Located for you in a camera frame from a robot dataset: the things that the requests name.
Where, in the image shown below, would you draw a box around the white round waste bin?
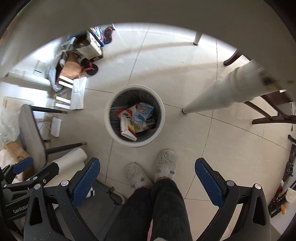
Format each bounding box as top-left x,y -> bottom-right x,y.
105,85 -> 166,147

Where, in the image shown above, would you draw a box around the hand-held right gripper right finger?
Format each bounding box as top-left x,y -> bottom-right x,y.
195,158 -> 271,241

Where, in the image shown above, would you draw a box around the blue patterned packet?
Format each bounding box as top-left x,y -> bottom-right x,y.
132,103 -> 154,122

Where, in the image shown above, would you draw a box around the white plastic wrap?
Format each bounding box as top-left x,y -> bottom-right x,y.
0,96 -> 21,144

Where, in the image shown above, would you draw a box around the black red slipper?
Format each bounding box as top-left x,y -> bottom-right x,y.
103,27 -> 114,44
81,58 -> 99,76

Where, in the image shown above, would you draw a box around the flat brown cardboard sheet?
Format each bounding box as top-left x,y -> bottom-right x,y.
55,50 -> 84,85

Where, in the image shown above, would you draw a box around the white rainbow-striped box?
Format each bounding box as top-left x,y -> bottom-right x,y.
120,115 -> 137,141

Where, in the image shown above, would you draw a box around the white flat box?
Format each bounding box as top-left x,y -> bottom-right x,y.
69,77 -> 88,110
55,95 -> 71,108

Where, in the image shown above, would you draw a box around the white tube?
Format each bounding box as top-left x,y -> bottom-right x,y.
8,72 -> 50,86

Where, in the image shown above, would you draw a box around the grey fluffy slipper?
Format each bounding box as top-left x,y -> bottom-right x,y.
154,149 -> 178,182
125,163 -> 153,189

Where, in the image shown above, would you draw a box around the person's dark fleece trousers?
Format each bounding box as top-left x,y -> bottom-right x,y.
105,178 -> 193,241

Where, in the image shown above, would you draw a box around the printed cardboard box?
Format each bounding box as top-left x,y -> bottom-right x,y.
76,31 -> 103,59

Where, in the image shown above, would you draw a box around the grey chair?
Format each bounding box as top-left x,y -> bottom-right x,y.
18,104 -> 87,167

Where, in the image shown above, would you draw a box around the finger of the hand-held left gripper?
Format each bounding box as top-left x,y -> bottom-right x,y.
5,162 -> 60,188
1,156 -> 34,183

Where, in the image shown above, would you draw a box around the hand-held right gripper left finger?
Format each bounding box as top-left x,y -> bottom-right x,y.
23,157 -> 101,241

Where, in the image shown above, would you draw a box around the dark wooden chair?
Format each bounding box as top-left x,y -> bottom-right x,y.
223,50 -> 296,126

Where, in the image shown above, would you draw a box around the colourful printed bag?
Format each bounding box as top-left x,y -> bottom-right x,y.
89,26 -> 105,47

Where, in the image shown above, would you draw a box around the white orange soft toy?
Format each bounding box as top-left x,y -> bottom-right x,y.
281,188 -> 296,215

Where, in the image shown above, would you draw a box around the white table leg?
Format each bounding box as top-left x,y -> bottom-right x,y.
182,59 -> 287,115
193,32 -> 204,45

